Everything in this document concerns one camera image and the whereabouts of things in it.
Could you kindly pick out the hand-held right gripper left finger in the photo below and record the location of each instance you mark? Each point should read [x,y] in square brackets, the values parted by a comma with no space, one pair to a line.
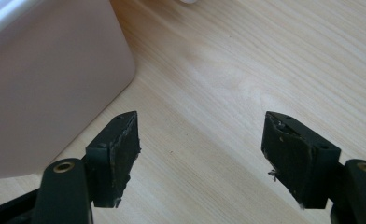
[115,161]

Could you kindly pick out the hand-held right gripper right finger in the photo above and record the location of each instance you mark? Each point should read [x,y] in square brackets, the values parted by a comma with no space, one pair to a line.
[299,165]

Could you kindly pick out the pink storage box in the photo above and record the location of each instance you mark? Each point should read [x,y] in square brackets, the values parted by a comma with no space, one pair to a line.
[53,87]

